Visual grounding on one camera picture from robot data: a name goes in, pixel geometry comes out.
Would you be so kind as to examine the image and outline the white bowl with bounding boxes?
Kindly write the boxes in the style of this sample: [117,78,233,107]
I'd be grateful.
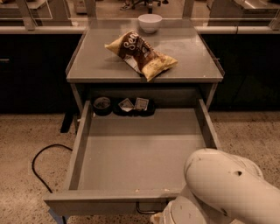
[138,14,163,33]

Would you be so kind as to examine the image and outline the black tape roll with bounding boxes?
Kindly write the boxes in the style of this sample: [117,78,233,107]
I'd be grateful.
[93,97,112,116]

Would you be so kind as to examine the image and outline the grey counter rail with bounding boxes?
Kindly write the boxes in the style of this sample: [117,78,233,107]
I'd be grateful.
[0,26,280,34]

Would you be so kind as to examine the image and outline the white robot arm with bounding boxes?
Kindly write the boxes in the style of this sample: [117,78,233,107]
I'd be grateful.
[159,149,280,224]

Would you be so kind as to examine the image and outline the black top drawer handle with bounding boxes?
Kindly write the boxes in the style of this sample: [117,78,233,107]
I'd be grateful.
[136,202,159,214]

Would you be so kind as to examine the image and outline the grey metal cabinet table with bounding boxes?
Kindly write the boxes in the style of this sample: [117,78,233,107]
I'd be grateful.
[66,19,224,106]

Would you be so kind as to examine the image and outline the grey top drawer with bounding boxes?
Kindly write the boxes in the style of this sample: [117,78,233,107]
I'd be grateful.
[44,100,219,216]

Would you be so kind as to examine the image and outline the brown yellow chip bag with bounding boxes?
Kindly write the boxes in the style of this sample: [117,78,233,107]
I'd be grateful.
[105,31,178,81]

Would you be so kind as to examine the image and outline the black tray with cards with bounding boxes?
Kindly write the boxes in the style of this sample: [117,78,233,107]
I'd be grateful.
[112,97,156,117]

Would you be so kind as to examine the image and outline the black floor cable left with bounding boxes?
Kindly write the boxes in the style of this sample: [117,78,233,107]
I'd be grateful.
[31,143,74,194]

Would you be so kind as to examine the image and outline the blue tape floor marker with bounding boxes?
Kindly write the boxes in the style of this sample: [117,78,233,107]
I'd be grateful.
[48,209,67,224]

